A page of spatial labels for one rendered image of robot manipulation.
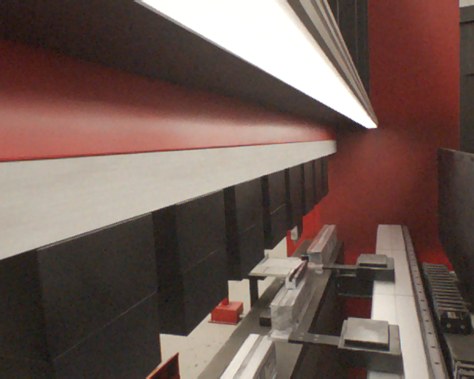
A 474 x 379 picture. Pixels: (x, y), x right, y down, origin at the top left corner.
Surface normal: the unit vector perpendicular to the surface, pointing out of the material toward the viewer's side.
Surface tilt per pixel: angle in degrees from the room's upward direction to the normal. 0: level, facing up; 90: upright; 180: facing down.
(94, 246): 90
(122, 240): 90
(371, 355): 90
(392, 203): 90
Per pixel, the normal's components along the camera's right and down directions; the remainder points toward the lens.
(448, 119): -0.32, 0.11
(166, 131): 0.95, -0.02
